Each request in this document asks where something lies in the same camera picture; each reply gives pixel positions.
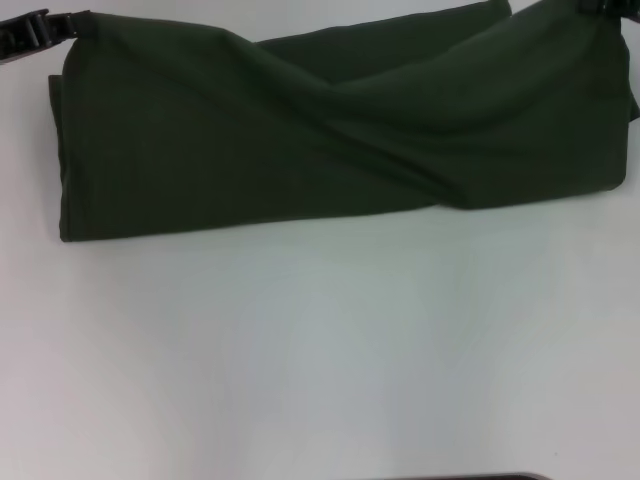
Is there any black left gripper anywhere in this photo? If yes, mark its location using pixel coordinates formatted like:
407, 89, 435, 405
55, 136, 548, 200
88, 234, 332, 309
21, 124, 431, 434
0, 8, 94, 66

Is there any dark green FREE t-shirt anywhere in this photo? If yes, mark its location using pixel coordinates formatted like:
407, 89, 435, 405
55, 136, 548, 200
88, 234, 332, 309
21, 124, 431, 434
47, 0, 640, 245

